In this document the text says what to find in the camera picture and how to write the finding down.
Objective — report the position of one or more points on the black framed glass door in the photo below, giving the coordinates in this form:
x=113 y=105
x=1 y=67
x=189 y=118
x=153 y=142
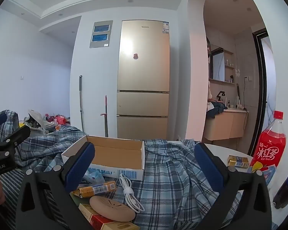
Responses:
x=260 y=88

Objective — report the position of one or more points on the light blue plaid shirt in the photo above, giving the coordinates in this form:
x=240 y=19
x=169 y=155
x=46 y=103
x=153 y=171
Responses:
x=172 y=179

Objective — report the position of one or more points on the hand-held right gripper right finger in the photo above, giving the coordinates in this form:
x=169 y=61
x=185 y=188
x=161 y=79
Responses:
x=210 y=167

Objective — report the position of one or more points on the blue face mask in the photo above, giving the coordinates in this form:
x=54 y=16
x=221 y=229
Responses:
x=93 y=175

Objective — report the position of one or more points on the cardboard box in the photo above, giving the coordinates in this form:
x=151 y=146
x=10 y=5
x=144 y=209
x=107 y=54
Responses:
x=117 y=153

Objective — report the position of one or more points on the blue clothes on sink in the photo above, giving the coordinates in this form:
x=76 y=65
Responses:
x=217 y=109

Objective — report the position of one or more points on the round beige disc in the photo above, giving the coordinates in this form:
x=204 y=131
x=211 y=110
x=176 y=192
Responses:
x=110 y=208

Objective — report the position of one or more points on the white hair dryer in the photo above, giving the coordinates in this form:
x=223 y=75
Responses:
x=240 y=107

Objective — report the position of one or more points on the hanging pale cloth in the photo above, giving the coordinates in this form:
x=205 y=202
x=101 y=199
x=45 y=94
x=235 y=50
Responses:
x=209 y=93

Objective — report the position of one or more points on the gold and blue pack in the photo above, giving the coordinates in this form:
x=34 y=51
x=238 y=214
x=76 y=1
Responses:
x=238 y=161

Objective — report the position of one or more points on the yellow cigarette pack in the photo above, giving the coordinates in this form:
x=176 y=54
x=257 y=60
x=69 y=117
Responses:
x=96 y=189

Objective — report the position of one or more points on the light blue packet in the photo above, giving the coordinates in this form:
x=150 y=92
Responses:
x=270 y=175

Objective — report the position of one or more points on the bathroom mirror cabinet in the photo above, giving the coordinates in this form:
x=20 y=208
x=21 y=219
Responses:
x=218 y=64

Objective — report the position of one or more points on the red cigarette pack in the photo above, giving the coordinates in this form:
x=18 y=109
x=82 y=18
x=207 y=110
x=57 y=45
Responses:
x=99 y=220

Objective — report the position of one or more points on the pink fridge magnet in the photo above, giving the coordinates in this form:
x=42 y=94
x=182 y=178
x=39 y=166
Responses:
x=135 y=56

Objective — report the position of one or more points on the black faucet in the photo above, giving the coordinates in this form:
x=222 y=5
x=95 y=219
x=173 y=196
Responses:
x=221 y=94

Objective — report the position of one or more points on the dark cola bottle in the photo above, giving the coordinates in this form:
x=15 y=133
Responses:
x=286 y=189

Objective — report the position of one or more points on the red iced tea bottle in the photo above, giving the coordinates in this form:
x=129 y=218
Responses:
x=270 y=143

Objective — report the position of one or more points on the beige vanity cabinet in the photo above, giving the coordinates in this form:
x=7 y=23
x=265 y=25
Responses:
x=225 y=124

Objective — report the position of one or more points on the gold three-door fridge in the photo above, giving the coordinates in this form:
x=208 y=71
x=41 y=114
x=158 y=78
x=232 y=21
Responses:
x=144 y=76

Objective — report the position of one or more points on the dark plaid cloth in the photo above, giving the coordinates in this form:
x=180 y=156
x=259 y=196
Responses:
x=45 y=148

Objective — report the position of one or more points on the pile of red bags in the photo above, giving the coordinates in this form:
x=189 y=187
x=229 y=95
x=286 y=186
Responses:
x=58 y=119

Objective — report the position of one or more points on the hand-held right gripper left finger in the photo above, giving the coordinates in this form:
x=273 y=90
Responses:
x=79 y=165

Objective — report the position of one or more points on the fridge energy label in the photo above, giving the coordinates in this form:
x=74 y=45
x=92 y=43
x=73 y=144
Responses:
x=165 y=27

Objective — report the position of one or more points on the grey wall electrical panel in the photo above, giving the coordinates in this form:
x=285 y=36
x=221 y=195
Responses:
x=102 y=43

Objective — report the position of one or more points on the white plastic bag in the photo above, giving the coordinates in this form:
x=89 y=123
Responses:
x=37 y=118

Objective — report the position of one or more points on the beige cigarette pack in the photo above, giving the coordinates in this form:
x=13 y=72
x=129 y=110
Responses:
x=120 y=226

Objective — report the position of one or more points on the dark striped cloth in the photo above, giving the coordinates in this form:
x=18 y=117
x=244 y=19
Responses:
x=12 y=189

